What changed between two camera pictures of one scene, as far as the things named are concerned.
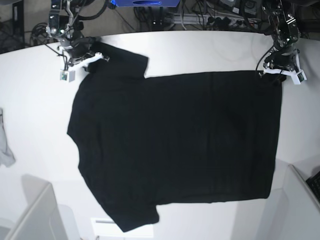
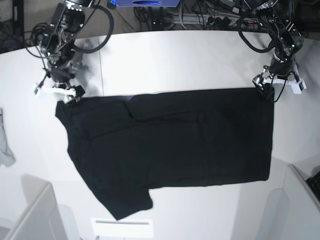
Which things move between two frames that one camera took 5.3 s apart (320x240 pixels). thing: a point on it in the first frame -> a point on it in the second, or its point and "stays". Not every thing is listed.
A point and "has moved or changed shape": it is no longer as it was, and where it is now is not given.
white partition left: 42,218 stays
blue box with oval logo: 148,3 stays
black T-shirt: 143,142 has moved or changed shape
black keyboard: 314,182 stays
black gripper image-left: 80,46 -> 62,73
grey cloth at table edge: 7,158 stays
